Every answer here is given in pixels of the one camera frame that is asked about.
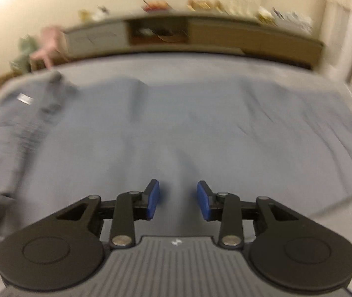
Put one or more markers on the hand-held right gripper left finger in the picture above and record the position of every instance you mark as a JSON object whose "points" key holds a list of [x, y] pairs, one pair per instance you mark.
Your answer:
{"points": [[152, 199]]}

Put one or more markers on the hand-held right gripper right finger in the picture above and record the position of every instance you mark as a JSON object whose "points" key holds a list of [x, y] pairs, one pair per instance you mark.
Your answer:
{"points": [[203, 201]]}

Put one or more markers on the grey pants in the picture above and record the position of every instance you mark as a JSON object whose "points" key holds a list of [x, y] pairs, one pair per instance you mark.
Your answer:
{"points": [[176, 123]]}

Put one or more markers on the grey and brown sideboard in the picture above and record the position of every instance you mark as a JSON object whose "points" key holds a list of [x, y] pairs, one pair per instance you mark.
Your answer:
{"points": [[225, 37]]}

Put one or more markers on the pink plastic child chair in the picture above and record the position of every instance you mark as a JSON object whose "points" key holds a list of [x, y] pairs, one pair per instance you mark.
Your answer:
{"points": [[51, 37]]}

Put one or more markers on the red plate of fruit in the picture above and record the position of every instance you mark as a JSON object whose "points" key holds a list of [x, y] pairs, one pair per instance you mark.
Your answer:
{"points": [[156, 6]]}

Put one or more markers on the white power adapter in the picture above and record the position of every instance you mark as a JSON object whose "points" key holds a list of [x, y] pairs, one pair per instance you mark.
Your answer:
{"points": [[101, 12]]}

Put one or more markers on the green plastic child chair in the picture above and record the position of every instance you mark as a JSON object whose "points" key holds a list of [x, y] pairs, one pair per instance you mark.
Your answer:
{"points": [[24, 52]]}

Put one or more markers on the amber glass jar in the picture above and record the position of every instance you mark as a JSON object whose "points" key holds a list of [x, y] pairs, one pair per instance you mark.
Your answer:
{"points": [[192, 5], [219, 6]]}

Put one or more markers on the yellow cup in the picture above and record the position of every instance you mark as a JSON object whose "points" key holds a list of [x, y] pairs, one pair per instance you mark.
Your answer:
{"points": [[84, 15]]}

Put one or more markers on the gold tissue box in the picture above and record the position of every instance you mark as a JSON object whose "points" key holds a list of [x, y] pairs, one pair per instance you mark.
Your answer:
{"points": [[266, 14]]}

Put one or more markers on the white standing air conditioner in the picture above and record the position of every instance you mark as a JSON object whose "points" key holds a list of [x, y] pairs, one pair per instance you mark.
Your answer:
{"points": [[339, 43]]}

